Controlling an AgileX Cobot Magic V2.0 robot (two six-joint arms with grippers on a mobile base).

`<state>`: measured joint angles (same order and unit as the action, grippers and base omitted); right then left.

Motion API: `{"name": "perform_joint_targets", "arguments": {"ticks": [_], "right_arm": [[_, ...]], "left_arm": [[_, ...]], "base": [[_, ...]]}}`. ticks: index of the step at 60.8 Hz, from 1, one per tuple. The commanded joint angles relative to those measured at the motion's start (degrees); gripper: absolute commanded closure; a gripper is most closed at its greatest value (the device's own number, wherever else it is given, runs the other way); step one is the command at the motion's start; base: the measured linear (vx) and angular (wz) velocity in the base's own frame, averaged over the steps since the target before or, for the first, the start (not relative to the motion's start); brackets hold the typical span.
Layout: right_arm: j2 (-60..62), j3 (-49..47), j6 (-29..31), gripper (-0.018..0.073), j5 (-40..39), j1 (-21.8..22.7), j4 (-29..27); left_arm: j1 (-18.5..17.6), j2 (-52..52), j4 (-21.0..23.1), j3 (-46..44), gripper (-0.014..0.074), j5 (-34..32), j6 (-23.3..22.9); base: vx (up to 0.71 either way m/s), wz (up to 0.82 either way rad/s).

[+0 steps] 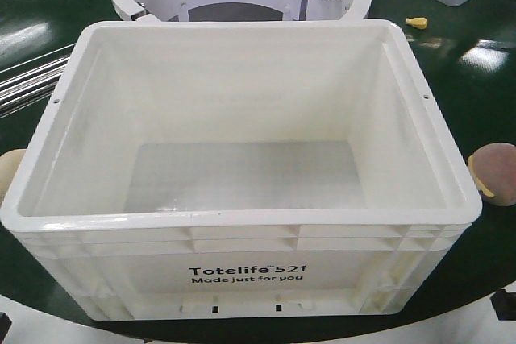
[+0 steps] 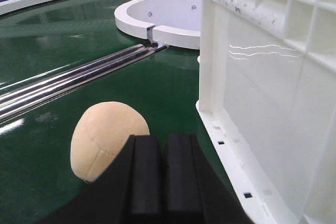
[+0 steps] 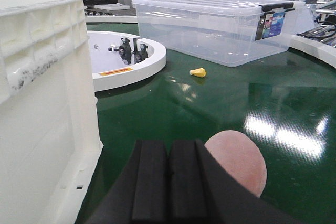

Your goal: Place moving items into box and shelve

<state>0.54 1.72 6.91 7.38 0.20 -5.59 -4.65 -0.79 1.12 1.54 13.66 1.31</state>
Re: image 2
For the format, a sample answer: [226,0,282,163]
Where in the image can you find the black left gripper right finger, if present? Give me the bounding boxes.
[163,134,252,223]

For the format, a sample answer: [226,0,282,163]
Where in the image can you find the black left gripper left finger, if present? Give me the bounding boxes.
[36,135,163,223]

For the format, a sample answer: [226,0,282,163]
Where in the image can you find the cream plush ball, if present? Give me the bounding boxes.
[70,101,150,182]

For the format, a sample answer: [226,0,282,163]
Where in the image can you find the white plastic tote box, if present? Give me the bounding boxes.
[196,0,335,223]

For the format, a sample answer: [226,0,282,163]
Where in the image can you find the chrome guide rods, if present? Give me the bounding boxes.
[1,43,167,123]

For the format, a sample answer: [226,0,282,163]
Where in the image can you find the white round hub ring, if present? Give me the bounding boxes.
[114,0,203,50]

